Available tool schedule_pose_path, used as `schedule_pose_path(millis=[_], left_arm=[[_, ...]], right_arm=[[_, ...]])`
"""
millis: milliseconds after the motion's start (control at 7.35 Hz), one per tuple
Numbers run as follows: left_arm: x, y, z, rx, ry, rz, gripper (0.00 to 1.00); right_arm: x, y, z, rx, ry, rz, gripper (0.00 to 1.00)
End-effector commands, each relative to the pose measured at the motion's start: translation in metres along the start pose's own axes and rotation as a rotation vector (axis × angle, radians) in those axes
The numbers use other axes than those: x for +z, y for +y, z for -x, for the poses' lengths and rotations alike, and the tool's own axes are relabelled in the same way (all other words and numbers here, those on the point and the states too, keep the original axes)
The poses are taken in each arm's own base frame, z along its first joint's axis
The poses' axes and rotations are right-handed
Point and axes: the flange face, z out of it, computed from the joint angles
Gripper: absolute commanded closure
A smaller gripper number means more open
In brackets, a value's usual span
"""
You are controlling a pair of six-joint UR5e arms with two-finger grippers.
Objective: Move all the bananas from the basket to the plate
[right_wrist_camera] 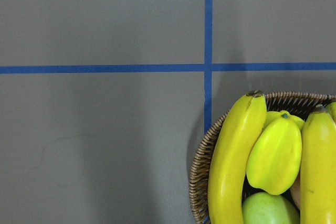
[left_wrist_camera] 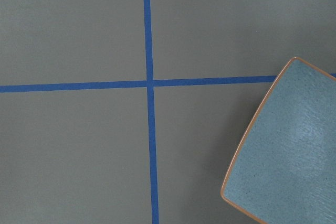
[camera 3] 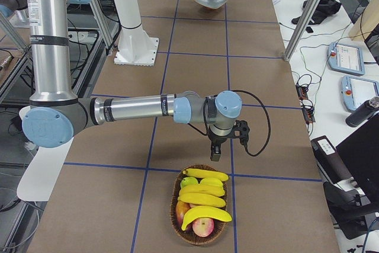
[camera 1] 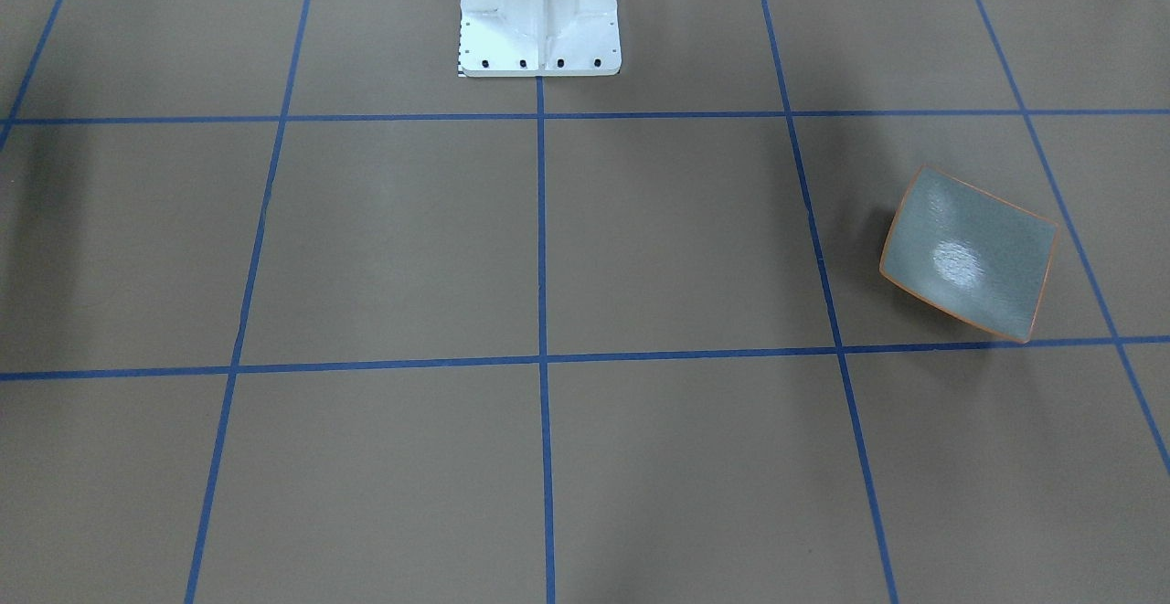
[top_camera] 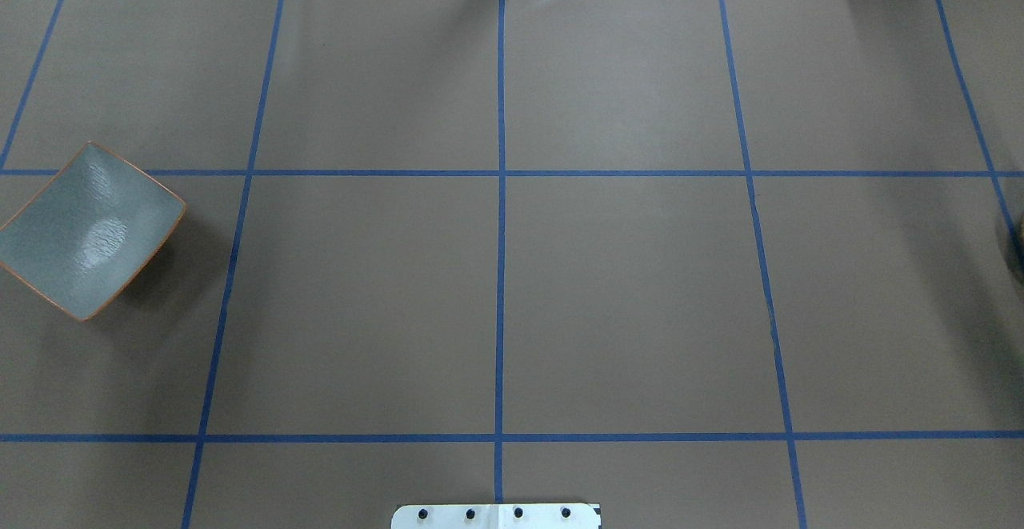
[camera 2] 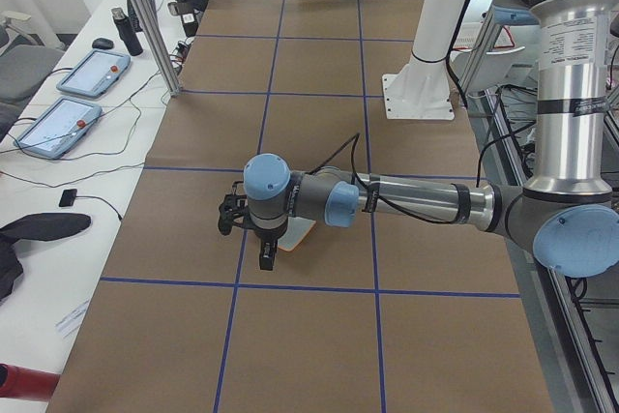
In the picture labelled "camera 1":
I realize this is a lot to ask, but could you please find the grey square plate orange rim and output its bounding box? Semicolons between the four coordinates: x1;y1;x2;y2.
878;165;1058;344

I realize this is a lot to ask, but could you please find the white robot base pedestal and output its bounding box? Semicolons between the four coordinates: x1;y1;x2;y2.
457;0;622;77

